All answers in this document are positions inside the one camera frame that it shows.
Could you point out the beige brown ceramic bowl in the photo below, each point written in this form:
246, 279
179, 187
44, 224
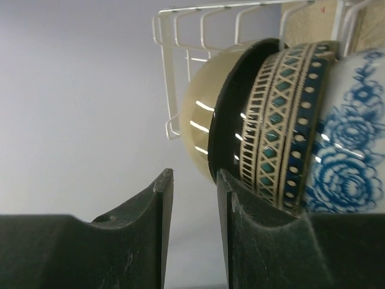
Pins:
199, 102

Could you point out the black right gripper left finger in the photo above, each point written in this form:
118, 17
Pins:
123, 248

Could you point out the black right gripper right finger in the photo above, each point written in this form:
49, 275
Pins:
268, 248

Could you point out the blue patterned ceramic bowl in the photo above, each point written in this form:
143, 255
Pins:
347, 170

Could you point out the black glossy bowl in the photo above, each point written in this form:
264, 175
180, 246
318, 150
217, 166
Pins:
264, 122

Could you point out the white wire dish rack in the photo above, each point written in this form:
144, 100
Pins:
189, 36

